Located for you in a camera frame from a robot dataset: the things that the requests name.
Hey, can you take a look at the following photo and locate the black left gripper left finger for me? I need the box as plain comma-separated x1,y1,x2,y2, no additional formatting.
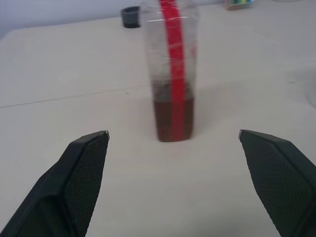
0,130,110,237

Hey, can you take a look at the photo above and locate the colour marker pen pack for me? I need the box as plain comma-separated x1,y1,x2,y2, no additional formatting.
224,0,258,11

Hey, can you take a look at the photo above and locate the black round tape roll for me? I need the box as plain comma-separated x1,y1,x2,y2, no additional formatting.
120,5,142,29

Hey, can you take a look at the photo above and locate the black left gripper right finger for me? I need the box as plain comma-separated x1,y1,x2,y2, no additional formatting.
238,128,316,237

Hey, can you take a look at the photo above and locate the plastic bottle with red contents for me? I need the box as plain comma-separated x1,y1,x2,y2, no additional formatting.
140,0,201,144

